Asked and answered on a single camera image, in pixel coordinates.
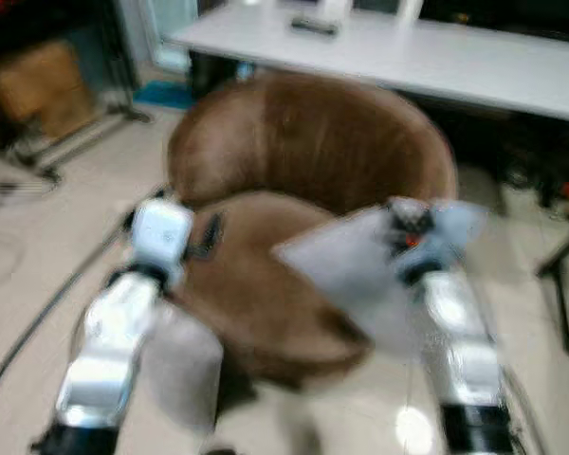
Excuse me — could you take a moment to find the grey pillow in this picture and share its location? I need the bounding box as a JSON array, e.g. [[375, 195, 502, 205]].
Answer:
[[270, 202, 433, 359], [142, 303, 225, 433]]

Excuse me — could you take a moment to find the brown plush round sofa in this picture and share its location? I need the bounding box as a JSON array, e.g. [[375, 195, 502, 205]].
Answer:
[[166, 74, 459, 385]]

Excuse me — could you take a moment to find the blue floor mat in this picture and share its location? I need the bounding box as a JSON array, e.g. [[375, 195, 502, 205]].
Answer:
[[133, 81, 196, 111]]

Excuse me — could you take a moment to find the black metal rack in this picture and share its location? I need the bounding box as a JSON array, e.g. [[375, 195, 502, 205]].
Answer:
[[0, 0, 155, 186]]

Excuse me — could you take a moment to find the black metal stand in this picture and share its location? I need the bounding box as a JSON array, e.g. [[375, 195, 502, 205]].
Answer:
[[536, 185, 569, 357]]

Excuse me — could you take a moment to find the long white table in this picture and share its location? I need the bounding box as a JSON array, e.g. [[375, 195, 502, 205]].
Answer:
[[166, 0, 569, 124]]

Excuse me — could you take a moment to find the flat black device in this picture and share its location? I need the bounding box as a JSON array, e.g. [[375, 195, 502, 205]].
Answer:
[[289, 14, 341, 39]]

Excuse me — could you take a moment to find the light brown cardboard box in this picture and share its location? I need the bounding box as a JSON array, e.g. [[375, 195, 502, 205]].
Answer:
[[0, 43, 98, 139]]

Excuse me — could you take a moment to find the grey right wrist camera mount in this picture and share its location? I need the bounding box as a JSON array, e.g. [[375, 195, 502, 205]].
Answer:
[[413, 199, 486, 282]]

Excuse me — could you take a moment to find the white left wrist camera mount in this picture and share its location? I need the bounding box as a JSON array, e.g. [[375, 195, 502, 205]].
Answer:
[[130, 198, 196, 278]]

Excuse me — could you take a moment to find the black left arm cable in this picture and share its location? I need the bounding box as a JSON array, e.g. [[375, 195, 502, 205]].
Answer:
[[0, 188, 164, 418]]

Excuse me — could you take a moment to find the white stand post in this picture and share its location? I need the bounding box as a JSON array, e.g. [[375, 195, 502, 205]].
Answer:
[[394, 0, 427, 25]]

